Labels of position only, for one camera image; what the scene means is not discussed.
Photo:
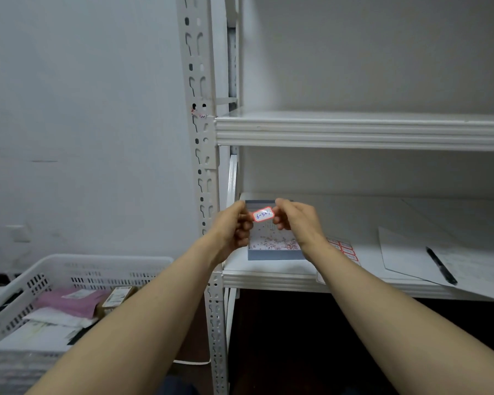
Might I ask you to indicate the person's left hand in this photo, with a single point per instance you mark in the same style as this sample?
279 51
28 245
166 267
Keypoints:
224 232

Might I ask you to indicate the person's right hand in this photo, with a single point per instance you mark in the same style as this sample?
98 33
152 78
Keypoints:
302 226

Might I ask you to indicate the person's right thumb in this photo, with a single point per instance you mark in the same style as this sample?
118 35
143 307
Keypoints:
280 222

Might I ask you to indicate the person's left thumb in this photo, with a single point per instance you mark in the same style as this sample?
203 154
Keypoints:
246 225

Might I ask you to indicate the red-bordered white label sticker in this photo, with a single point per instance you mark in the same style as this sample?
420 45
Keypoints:
264 214

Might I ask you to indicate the clear packet of small beads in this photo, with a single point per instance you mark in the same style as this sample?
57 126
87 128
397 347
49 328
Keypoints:
271 242

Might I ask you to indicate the person's right forearm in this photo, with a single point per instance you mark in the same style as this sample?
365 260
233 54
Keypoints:
395 324

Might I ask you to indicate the person's left forearm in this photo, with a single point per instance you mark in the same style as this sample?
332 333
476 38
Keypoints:
136 324

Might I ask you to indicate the sheet of red-bordered label stickers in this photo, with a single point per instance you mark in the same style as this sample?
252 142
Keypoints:
346 250

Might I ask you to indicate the white metal shelf rack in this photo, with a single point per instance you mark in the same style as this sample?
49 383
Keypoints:
354 129

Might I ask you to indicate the white paper sheet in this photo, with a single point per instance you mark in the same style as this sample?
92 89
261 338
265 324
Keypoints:
411 252

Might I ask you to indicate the small brown cardboard box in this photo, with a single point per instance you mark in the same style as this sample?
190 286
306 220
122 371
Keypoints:
116 299

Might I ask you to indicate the white plastic basket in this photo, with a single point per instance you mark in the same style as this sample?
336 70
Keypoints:
86 269
8 370

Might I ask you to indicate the black pen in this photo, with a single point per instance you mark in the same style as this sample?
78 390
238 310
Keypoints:
441 265

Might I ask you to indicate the pink mailer bag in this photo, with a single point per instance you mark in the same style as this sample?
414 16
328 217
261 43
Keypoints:
72 303

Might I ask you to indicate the white parcel bag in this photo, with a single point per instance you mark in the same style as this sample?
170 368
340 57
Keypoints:
45 327

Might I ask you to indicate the white wall socket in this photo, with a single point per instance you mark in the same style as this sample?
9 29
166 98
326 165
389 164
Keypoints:
19 234

